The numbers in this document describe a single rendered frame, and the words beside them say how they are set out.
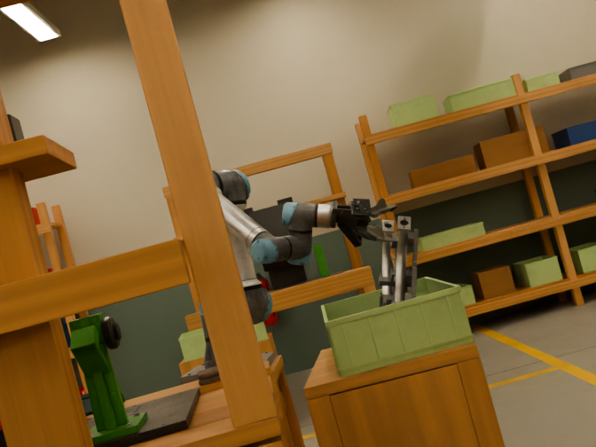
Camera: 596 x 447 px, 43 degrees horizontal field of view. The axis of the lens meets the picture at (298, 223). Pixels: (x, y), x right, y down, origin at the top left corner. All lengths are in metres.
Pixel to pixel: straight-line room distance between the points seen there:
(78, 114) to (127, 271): 6.45
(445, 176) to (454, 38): 1.54
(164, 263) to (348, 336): 0.91
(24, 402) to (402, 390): 1.11
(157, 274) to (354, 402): 0.96
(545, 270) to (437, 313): 5.06
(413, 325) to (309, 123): 5.45
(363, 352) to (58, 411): 0.99
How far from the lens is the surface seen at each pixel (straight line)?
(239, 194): 2.57
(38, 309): 1.53
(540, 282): 7.29
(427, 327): 2.27
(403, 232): 2.36
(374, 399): 2.26
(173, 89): 1.57
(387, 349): 2.27
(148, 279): 1.49
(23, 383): 1.61
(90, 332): 1.72
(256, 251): 2.25
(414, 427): 2.28
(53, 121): 7.96
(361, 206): 2.31
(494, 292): 7.20
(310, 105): 7.61
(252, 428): 1.56
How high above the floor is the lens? 1.20
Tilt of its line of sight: 2 degrees up
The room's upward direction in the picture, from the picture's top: 15 degrees counter-clockwise
